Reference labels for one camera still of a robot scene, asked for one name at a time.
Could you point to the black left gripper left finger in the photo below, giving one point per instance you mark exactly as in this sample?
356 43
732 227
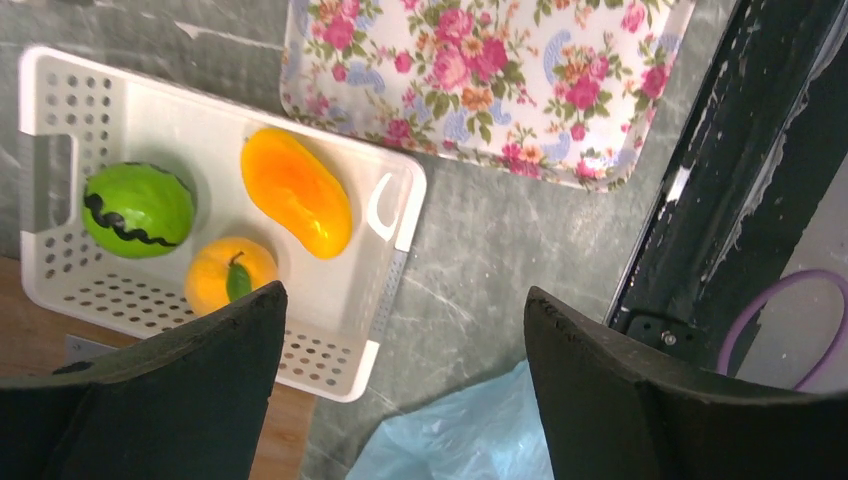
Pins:
188 403

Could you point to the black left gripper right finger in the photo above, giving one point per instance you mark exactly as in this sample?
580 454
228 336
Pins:
614 408

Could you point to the light blue cartoon plastic bag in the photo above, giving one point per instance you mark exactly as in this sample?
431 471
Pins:
491 430

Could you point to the orange peach toy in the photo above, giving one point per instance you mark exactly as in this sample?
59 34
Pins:
226 270

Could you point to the green round fruit toy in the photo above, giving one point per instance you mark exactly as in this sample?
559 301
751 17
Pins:
137 210

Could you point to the orange mango toy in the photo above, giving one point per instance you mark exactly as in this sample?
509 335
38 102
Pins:
291 186

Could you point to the wooden board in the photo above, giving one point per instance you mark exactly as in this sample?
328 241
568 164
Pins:
33 341

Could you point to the white plastic basket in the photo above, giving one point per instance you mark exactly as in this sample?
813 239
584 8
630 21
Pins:
77 116

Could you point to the floral pattern tray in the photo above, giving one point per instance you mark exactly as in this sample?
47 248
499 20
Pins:
561 91

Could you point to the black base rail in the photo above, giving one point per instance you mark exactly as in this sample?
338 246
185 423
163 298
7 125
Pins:
757 155

